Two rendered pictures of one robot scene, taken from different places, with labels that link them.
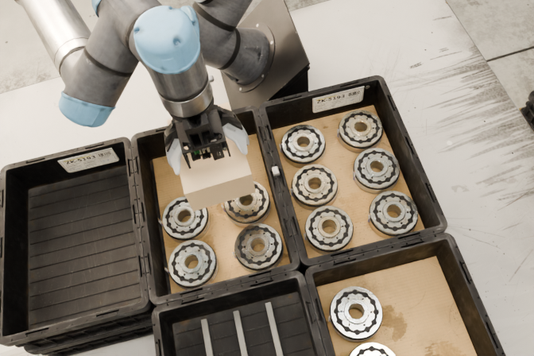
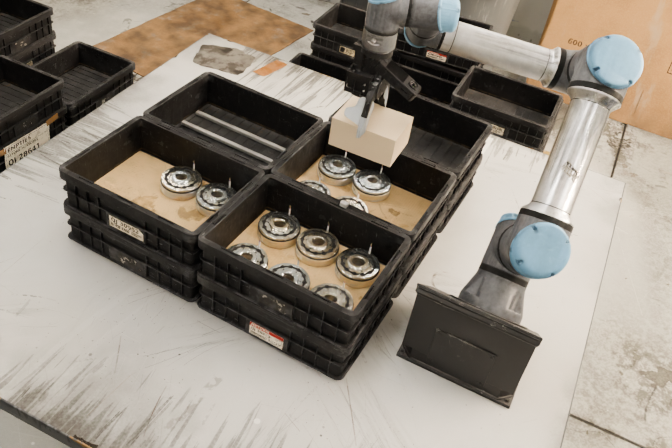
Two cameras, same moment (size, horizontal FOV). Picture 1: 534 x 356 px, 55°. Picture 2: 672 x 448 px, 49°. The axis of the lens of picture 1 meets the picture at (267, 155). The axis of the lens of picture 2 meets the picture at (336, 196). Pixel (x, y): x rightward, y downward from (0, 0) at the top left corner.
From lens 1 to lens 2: 1.65 m
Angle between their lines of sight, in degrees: 68
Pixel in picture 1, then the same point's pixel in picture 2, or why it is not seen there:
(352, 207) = (279, 257)
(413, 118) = (312, 422)
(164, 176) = (419, 202)
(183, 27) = not seen: outside the picture
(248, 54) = (477, 280)
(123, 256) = not seen: hidden behind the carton
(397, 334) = (181, 210)
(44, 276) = not seen: hidden behind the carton
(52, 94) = (588, 238)
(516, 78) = not seen: outside the picture
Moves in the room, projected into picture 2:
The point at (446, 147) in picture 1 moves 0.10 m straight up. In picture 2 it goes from (255, 414) to (259, 386)
